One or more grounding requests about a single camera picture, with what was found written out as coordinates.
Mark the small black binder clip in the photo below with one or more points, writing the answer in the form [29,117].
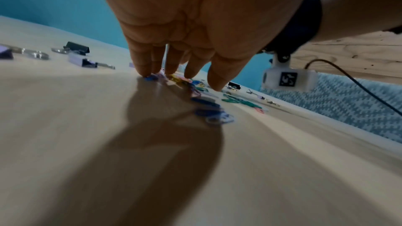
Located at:
[234,85]

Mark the teal patterned cloth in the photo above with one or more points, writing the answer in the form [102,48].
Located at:
[345,106]

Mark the small purple binder clip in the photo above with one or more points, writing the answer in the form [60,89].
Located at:
[267,99]

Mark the black wrist band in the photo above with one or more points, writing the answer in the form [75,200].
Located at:
[303,24]

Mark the person's left hand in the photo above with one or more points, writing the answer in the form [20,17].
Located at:
[201,9]

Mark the wooden board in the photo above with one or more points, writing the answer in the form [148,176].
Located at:
[355,56]

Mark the small silver binder clip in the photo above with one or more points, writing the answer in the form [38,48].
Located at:
[250,91]

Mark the large black binder clip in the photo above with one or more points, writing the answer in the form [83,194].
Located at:
[77,46]

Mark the white wrist camera with marker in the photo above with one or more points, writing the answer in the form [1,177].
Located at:
[289,78]

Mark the person's right forearm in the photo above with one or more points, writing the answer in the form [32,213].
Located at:
[358,4]

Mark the pile of coloured paper clips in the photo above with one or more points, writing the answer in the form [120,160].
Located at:
[205,103]

